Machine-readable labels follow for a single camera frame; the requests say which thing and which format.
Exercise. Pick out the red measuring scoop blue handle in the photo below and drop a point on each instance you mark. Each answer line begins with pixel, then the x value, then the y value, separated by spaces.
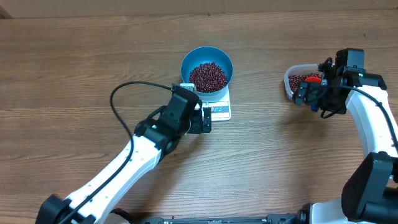
pixel 314 80

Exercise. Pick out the clear plastic container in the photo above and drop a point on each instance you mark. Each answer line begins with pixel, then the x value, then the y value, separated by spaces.
pixel 298 70

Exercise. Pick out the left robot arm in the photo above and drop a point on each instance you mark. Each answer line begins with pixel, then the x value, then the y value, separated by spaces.
pixel 152 139

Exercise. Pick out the red beans in bowl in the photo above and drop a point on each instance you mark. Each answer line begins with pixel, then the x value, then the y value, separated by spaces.
pixel 208 77

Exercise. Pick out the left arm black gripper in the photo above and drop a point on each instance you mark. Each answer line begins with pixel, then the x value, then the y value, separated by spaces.
pixel 199 127

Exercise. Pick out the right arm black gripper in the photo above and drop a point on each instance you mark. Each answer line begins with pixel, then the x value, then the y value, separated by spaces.
pixel 313 91

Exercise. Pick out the white kitchen scale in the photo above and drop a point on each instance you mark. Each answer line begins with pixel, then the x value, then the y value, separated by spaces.
pixel 219 102

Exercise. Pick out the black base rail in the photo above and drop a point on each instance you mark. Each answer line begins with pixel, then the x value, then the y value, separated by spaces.
pixel 118 216

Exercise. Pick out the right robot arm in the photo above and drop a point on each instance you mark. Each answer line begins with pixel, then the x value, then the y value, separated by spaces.
pixel 342 85

